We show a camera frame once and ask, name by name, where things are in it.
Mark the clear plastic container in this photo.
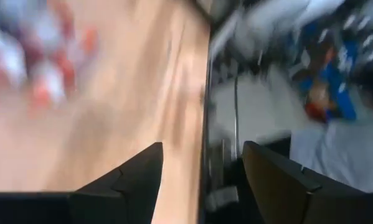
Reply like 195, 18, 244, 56
0, 0, 102, 108

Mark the black table frame rail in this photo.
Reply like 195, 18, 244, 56
197, 18, 214, 224

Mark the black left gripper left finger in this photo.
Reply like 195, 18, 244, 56
68, 142, 164, 224

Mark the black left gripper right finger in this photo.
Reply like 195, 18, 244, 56
242, 140, 365, 224

